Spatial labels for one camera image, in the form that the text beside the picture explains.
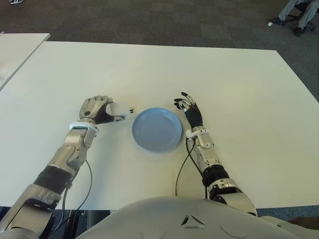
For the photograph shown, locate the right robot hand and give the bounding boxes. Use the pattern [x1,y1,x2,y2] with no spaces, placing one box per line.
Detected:
[173,91,204,130]

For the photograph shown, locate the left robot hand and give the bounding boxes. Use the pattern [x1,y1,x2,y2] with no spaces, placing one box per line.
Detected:
[79,95,127,125]

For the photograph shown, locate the white cube charger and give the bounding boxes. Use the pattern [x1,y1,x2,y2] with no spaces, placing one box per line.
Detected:
[106,101,137,118]

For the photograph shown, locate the blue round plate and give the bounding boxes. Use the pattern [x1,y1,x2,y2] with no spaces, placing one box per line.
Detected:
[131,107,183,152]

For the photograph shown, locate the white side table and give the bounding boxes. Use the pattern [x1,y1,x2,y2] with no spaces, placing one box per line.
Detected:
[0,32,50,92]

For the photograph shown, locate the grey robot torso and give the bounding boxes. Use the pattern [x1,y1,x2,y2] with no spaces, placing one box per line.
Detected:
[74,196,319,239]

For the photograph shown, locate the seated person grey trousers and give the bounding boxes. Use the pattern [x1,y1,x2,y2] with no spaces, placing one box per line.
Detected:
[278,0,319,37]

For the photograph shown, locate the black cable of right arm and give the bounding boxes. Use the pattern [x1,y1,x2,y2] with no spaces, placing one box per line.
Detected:
[175,136,207,200]

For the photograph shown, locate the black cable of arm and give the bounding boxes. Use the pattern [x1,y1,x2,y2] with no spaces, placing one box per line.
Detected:
[44,159,93,239]
[175,136,207,200]

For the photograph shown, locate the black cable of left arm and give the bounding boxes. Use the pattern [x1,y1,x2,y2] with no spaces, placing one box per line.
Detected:
[44,159,93,239]

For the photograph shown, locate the black table frame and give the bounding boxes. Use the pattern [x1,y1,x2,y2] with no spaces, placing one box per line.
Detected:
[59,210,118,239]

